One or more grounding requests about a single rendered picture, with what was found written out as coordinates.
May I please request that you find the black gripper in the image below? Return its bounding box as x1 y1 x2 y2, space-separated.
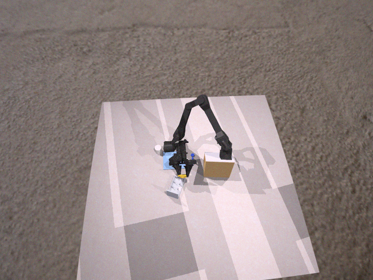
169 151 197 177

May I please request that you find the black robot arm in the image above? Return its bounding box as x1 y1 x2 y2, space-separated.
163 95 232 164

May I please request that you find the white dish rack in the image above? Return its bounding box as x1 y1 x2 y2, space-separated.
166 176 185 199

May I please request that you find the white cylinder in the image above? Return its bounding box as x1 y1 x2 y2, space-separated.
155 145 162 154

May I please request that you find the light blue flat mat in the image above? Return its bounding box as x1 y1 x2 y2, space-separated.
163 151 185 170

